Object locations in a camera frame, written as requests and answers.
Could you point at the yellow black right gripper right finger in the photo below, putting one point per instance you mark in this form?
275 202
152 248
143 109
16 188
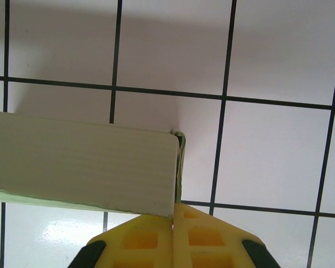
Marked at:
212 243

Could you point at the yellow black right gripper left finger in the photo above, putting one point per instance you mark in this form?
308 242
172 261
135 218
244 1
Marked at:
134 245

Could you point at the light green paper box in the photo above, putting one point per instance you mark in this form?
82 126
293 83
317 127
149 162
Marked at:
86 162

